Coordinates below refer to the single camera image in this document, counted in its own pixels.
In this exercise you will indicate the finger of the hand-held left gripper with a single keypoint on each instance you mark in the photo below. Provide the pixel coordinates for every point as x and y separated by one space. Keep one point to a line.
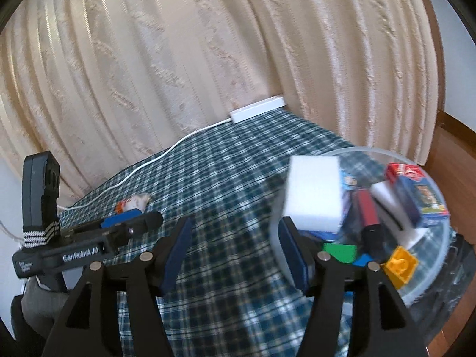
141 223
119 217

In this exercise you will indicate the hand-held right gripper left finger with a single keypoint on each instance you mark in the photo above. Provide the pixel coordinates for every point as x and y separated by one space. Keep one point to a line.
178 253

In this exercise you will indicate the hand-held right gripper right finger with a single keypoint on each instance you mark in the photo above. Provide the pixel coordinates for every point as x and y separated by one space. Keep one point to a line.
293 253

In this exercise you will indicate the white tissue packet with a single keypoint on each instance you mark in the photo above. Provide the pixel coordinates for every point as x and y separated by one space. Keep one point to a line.
135 201

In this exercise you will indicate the green toy brick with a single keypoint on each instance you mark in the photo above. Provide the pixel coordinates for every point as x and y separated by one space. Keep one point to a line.
340 253

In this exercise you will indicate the white sponge block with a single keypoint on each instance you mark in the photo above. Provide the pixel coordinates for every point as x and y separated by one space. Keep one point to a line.
312 193

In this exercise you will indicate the blue toy brick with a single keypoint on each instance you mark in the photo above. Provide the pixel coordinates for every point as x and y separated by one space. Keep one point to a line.
362 260

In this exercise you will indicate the dark red black-ended case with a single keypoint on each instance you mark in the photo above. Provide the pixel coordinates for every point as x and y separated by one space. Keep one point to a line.
366 212

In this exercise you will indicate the white black-striped box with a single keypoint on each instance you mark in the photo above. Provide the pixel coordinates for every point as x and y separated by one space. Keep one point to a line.
386 200

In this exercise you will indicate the yellow toy brick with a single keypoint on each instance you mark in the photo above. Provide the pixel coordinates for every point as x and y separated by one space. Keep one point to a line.
399 266

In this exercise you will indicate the red card box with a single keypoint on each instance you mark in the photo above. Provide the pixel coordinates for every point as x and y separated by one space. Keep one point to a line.
403 173

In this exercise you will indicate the clear plastic container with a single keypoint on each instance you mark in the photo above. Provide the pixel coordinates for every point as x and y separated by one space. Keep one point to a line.
433 245

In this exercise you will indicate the blue card box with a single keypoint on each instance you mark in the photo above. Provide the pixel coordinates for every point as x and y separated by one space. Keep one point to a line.
424 200

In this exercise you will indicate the person's left forearm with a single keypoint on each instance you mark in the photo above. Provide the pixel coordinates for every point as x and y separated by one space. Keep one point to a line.
37 305

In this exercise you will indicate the blue plaid tablecloth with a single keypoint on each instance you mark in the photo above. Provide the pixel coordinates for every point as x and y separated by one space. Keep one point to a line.
230 193

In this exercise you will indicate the blue printed packet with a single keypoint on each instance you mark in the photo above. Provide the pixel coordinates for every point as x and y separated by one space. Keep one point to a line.
347 193

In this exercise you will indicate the white power strip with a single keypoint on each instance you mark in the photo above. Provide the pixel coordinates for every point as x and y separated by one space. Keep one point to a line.
256 109

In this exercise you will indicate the cream patterned curtain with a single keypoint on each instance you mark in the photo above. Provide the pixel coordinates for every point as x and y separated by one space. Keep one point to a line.
148 63

